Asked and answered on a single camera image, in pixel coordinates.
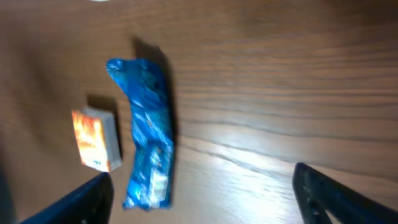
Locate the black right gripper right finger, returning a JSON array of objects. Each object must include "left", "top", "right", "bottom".
[{"left": 292, "top": 162, "right": 397, "bottom": 224}]

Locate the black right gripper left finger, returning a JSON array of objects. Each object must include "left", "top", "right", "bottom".
[{"left": 22, "top": 172, "right": 114, "bottom": 224}]

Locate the blue cookie pack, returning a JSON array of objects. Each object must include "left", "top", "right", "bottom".
[{"left": 106, "top": 58, "right": 175, "bottom": 210}]

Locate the small orange box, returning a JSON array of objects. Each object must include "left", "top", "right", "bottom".
[{"left": 72, "top": 107, "right": 122, "bottom": 172}]

